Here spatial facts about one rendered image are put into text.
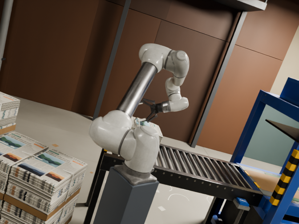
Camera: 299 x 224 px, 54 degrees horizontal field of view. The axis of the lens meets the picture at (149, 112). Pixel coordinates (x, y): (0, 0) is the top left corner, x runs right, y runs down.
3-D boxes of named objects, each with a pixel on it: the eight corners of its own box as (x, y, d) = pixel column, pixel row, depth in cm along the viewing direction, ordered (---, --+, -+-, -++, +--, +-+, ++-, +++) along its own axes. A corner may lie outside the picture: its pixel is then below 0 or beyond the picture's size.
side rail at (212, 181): (99, 169, 220) (103, 155, 217) (99, 166, 225) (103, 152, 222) (257, 207, 243) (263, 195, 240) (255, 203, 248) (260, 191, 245)
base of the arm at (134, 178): (162, 180, 164) (165, 171, 163) (132, 186, 148) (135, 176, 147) (141, 164, 176) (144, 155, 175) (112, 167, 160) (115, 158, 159)
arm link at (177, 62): (191, 66, 194) (172, 59, 197) (194, 49, 178) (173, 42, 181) (183, 82, 189) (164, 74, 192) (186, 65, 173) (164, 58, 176)
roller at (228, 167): (240, 192, 243) (243, 187, 242) (222, 166, 288) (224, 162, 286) (246, 194, 244) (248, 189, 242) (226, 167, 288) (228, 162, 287)
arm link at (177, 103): (170, 114, 238) (167, 100, 243) (189, 111, 238) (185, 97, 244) (170, 108, 228) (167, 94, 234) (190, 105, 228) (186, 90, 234)
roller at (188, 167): (189, 180, 235) (191, 174, 234) (178, 154, 280) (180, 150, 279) (195, 181, 236) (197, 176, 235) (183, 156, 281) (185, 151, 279)
